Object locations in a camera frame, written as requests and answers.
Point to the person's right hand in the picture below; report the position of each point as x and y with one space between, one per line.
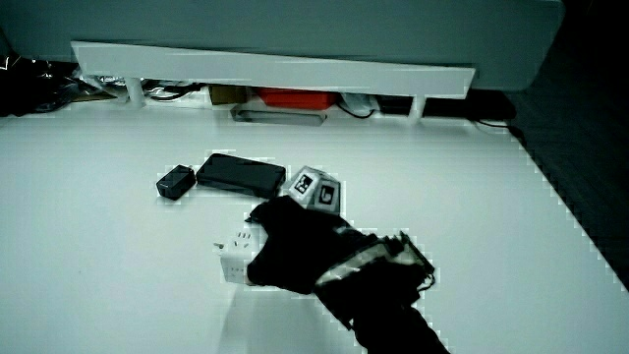
295 246

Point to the white cube socket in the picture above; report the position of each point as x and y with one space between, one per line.
234 261

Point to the black smartphone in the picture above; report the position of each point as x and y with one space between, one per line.
241 174

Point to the grey flat tray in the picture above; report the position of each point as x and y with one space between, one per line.
277 117

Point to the small black charger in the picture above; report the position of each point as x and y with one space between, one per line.
175 182

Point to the red box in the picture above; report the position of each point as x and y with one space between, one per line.
297 98

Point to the white plastic bag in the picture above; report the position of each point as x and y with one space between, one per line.
358 101

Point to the brown cardboard box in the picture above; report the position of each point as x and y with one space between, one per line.
227 94

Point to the white desk shelf riser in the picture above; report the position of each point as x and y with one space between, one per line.
275 69

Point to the large grey panel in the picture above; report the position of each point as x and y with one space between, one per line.
295 24

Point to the pile of dark clutter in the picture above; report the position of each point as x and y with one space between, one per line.
29 86

